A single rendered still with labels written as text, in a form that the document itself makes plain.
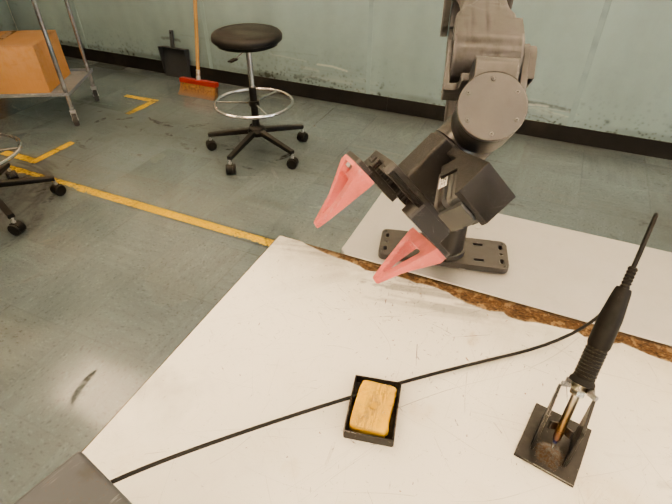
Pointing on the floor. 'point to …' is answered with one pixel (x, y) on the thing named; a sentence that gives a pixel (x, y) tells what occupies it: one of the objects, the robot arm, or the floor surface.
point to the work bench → (341, 296)
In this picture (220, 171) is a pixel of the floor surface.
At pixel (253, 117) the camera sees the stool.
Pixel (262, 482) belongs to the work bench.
